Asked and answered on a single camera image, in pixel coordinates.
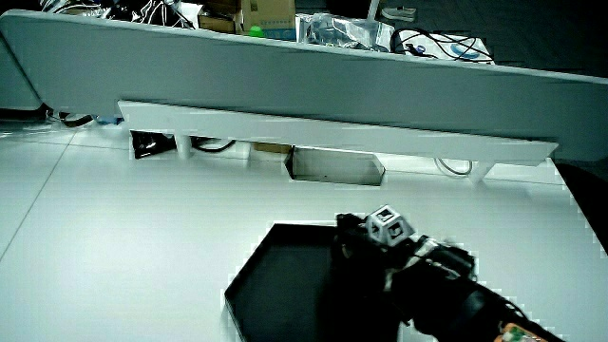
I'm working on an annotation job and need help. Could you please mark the clear plastic bags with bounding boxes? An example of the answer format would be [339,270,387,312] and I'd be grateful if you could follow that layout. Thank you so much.
[295,11,396,53]

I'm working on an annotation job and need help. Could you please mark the person's right hand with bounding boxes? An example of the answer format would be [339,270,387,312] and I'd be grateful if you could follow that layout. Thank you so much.
[332,204,477,296]

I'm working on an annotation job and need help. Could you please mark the black cable on white box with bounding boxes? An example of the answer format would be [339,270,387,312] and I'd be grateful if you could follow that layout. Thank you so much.
[392,27,495,64]

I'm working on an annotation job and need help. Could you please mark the grey desk partition panel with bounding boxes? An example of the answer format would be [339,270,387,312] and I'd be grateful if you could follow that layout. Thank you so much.
[0,9,608,162]

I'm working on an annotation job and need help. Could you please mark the white shoe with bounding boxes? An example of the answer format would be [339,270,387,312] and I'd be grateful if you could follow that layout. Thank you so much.
[379,5,418,23]

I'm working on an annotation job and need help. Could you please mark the large brown cardboard box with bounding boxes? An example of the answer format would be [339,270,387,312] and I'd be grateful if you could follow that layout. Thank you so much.
[240,0,297,33]

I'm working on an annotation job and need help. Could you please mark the white desk shelf riser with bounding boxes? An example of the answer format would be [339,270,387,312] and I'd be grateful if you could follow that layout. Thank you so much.
[117,99,560,185]

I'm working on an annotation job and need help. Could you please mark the orange green circuit board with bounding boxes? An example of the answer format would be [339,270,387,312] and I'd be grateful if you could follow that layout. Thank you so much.
[492,322,548,342]

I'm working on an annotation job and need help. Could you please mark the grey side partition panel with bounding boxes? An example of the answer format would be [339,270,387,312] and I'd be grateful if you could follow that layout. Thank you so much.
[0,33,44,112]

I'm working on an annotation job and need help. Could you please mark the small brown cardboard box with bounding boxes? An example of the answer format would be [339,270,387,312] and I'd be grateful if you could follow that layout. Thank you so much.
[197,9,238,35]

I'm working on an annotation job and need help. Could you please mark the black cable under shelf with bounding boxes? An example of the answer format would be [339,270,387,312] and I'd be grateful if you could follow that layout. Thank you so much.
[191,136,238,155]

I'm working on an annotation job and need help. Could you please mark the white box with blue print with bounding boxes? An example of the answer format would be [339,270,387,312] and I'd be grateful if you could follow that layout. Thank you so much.
[390,28,496,66]

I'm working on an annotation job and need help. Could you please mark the tangle of black white cables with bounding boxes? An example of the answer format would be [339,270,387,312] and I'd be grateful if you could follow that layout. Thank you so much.
[39,0,197,30]

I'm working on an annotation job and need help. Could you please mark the black hexagonal plate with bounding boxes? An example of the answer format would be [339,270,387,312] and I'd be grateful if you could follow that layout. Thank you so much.
[223,222,405,342]

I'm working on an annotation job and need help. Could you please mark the black box under shelf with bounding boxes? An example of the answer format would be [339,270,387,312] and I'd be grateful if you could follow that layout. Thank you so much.
[129,129,178,161]

